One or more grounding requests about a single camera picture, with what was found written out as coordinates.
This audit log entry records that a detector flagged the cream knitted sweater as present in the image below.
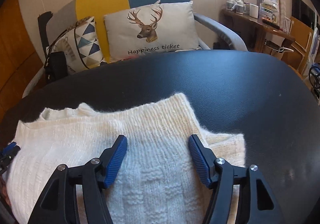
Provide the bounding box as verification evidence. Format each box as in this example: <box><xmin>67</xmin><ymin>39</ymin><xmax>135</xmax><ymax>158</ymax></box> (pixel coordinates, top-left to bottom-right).
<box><xmin>5</xmin><ymin>93</ymin><xmax>246</xmax><ymax>223</ymax></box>

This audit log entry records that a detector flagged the wooden folding chair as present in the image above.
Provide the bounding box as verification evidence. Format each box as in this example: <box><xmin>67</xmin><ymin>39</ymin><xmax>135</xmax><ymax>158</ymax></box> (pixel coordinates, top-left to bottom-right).
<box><xmin>281</xmin><ymin>16</ymin><xmax>313</xmax><ymax>75</ymax></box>

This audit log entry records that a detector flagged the black handbag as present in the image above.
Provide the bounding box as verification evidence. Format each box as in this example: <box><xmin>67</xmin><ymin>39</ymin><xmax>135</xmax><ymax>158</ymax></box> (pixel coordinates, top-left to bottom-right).
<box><xmin>44</xmin><ymin>52</ymin><xmax>68</xmax><ymax>83</ymax></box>

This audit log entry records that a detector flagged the triangle pattern cushion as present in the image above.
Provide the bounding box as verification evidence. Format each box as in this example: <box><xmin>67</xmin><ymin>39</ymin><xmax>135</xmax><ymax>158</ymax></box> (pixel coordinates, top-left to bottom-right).
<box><xmin>47</xmin><ymin>16</ymin><xmax>105</xmax><ymax>75</ymax></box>

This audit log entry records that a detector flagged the blue toy ride-on car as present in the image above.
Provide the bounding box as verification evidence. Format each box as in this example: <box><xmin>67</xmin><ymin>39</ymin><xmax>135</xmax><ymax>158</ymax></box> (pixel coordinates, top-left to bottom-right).
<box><xmin>308</xmin><ymin>63</ymin><xmax>320</xmax><ymax>89</ymax></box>

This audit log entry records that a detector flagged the wooden side table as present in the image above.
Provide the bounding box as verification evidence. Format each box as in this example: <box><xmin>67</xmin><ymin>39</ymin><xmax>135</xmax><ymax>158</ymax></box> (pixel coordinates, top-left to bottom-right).
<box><xmin>220</xmin><ymin>9</ymin><xmax>295</xmax><ymax>53</ymax></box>

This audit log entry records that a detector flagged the deer print cushion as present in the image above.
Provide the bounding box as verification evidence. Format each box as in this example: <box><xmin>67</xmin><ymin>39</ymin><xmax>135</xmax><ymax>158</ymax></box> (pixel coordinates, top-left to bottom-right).
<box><xmin>104</xmin><ymin>1</ymin><xmax>200</xmax><ymax>62</ymax></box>

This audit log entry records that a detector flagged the black remote control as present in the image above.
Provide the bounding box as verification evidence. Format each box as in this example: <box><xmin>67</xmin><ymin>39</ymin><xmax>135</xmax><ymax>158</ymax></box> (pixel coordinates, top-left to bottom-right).
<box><xmin>262</xmin><ymin>19</ymin><xmax>280</xmax><ymax>30</ymax></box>

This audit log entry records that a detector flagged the white mug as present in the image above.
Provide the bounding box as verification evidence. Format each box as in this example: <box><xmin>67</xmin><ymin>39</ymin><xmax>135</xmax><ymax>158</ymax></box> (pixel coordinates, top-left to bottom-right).
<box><xmin>249</xmin><ymin>3</ymin><xmax>259</xmax><ymax>19</ymax></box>

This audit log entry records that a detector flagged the blue yellow grey sofa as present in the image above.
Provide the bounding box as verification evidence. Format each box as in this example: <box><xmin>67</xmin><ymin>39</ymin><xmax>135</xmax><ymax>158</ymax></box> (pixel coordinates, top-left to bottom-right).
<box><xmin>22</xmin><ymin>0</ymin><xmax>249</xmax><ymax>99</ymax></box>

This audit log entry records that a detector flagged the black television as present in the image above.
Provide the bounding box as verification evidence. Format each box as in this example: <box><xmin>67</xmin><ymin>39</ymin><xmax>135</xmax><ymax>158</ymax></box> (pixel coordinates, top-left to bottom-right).
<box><xmin>292</xmin><ymin>0</ymin><xmax>315</xmax><ymax>29</ymax></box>

